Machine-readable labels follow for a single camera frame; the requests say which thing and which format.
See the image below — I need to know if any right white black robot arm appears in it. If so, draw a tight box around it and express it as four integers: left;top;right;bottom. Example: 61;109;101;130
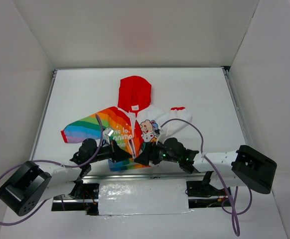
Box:
135;138;277;195

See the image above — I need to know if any rainbow hooded kids jacket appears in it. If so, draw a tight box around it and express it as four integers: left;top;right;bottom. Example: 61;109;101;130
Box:
61;76;191;172

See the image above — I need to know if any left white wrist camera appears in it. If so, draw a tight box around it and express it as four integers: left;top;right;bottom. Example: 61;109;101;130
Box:
103;127;116;141

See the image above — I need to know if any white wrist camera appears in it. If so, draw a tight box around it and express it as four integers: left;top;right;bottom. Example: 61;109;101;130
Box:
103;127;116;141
154;127;164;144

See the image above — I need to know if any aluminium right side rail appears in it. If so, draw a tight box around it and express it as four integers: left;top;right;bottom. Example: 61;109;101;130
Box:
221;66;253;147

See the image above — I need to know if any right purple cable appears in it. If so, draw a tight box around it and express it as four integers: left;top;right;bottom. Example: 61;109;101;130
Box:
158;119;253;237

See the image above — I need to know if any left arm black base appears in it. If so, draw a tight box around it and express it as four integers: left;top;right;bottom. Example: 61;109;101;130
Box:
69;183;100;216

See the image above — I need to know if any white foil covered panel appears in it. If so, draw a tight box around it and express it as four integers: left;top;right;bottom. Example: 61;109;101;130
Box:
98;179;190;216

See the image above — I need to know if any aluminium left side rail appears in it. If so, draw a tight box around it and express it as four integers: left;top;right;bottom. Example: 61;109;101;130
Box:
28;69;58;161

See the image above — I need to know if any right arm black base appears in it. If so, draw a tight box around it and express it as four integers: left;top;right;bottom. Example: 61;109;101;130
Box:
185;181;228;203

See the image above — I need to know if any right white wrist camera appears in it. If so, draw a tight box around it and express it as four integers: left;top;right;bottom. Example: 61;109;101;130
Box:
154;127;164;144

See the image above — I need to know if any aluminium front rail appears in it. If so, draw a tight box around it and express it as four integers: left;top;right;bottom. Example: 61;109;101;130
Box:
83;173;206;182

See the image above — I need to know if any aluminium rail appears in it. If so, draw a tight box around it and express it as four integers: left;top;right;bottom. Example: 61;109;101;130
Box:
83;173;206;182
221;66;253;147
28;69;58;161

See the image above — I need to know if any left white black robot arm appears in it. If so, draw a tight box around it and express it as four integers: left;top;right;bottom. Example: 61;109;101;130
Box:
0;138;132;216

